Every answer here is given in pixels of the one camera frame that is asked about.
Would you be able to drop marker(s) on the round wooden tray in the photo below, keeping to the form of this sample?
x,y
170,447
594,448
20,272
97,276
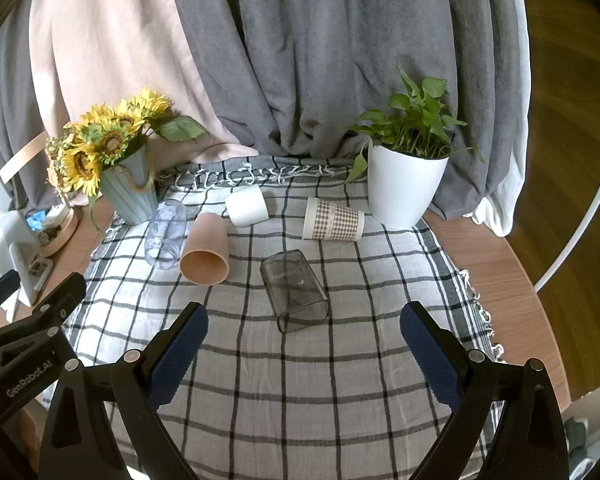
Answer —
x,y
62,232

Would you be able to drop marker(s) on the white ribbed plant pot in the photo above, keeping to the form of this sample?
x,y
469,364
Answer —
x,y
400,187

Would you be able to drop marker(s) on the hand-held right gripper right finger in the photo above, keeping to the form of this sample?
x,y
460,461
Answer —
x,y
432,355

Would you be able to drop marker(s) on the pale blue ribbed vase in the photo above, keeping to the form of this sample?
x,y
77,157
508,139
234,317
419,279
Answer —
x,y
130,195

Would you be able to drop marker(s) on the grey transparent square cup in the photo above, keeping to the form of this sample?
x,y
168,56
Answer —
x,y
295,290

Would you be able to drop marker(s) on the tan plastic cup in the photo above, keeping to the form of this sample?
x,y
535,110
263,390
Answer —
x,y
207,247

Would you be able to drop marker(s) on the white cup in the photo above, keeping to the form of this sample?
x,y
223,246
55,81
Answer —
x,y
247,206

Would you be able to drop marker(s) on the grey curtain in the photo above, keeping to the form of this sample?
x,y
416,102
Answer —
x,y
330,60

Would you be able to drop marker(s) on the green leafy plant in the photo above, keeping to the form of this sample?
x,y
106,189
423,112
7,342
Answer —
x,y
410,125

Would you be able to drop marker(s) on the sunflower bouquet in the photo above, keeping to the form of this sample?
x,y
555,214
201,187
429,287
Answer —
x,y
87,162

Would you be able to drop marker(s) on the white appliance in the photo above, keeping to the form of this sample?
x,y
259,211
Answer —
x,y
10,250

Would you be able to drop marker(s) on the white sheer curtain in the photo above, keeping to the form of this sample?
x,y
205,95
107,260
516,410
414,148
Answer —
x,y
500,210

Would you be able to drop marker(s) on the pink curtain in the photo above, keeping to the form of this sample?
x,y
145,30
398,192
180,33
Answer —
x,y
115,35

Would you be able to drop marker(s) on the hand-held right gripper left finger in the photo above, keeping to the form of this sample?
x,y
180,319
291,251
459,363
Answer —
x,y
177,355

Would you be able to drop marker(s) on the beige curtain tieback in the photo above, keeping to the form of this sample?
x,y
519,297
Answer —
x,y
20,160

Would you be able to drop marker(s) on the clear plastic cup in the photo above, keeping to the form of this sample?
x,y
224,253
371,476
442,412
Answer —
x,y
165,232

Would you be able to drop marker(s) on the checked white tablecloth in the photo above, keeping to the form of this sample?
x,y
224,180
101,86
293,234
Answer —
x,y
290,390

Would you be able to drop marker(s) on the checked paper cup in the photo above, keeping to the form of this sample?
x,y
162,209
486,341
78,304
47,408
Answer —
x,y
335,220

